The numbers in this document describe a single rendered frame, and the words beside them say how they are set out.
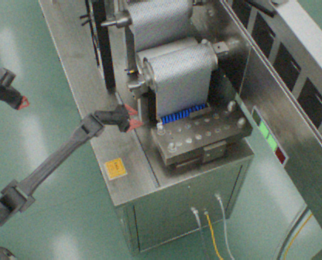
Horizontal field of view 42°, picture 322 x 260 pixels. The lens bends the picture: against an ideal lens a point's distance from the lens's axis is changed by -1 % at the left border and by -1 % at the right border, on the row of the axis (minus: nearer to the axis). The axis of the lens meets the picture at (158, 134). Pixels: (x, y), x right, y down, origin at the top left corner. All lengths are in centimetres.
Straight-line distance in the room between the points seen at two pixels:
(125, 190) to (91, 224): 96
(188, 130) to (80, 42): 85
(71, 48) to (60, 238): 117
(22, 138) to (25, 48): 87
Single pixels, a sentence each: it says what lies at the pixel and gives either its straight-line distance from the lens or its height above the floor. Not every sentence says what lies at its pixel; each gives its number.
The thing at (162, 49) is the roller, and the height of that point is 123.
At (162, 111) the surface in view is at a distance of 179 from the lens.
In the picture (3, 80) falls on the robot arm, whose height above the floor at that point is 125.
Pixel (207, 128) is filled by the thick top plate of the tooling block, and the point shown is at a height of 103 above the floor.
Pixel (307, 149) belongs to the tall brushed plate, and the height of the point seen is 136.
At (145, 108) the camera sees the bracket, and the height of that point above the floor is 101.
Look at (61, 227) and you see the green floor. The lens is 277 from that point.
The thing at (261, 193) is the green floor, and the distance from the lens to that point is 286.
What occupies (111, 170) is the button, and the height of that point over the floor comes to 92.
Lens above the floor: 255
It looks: 58 degrees down
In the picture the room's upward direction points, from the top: straight up
